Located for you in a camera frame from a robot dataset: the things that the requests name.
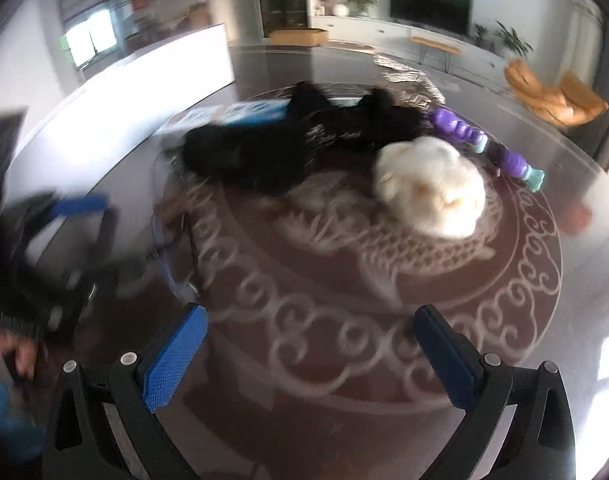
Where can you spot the person's left hand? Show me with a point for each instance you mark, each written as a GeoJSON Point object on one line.
{"type": "Point", "coordinates": [14, 352]}

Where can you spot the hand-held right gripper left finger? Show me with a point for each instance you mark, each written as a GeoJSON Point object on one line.
{"type": "Point", "coordinates": [174, 360]}

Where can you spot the black fuzzy cloth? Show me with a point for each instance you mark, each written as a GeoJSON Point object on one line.
{"type": "Point", "coordinates": [244, 157]}

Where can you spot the large green potted plant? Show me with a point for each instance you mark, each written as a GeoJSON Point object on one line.
{"type": "Point", "coordinates": [514, 40]}

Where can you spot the cardboard box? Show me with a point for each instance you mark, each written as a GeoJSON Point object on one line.
{"type": "Point", "coordinates": [299, 36]}

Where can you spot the large white storage box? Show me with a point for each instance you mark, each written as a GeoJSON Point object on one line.
{"type": "Point", "coordinates": [149, 75]}

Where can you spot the small potted plant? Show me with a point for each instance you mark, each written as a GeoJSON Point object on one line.
{"type": "Point", "coordinates": [481, 34]}

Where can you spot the blue and white medicine box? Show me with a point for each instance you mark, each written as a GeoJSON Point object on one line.
{"type": "Point", "coordinates": [244, 110]}

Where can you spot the black flat television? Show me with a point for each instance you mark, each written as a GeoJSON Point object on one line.
{"type": "Point", "coordinates": [429, 5]}

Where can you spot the white television cabinet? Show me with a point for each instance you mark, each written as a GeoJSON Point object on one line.
{"type": "Point", "coordinates": [364, 30]}

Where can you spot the orange lounge chair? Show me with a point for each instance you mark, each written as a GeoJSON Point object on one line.
{"type": "Point", "coordinates": [549, 95]}

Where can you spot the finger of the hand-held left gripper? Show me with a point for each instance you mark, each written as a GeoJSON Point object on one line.
{"type": "Point", "coordinates": [79, 206]}
{"type": "Point", "coordinates": [119, 265]}

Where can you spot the wooden bench with metal legs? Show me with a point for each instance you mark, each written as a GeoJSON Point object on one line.
{"type": "Point", "coordinates": [434, 45]}

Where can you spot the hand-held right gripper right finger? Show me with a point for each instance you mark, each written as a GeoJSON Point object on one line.
{"type": "Point", "coordinates": [447, 360]}

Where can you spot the white covered floor air conditioner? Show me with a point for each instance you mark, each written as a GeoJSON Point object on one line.
{"type": "Point", "coordinates": [581, 40]}

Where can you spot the round white vase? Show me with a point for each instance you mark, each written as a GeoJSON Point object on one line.
{"type": "Point", "coordinates": [340, 10]}

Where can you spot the cream plush bun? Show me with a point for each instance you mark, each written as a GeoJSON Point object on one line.
{"type": "Point", "coordinates": [429, 190]}

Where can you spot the leafy potted plant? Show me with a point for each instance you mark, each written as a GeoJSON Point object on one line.
{"type": "Point", "coordinates": [362, 4]}

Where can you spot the dark patterned glass desktop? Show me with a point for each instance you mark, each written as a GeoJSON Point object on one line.
{"type": "Point", "coordinates": [334, 285]}

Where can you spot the purple and teal toy fish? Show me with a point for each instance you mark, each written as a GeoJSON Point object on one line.
{"type": "Point", "coordinates": [459, 127]}

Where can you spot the silver rhinestone hair bow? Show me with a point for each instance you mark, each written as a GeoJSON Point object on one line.
{"type": "Point", "coordinates": [409, 77]}

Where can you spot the clear purple eyeglasses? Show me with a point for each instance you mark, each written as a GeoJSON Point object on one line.
{"type": "Point", "coordinates": [172, 265]}

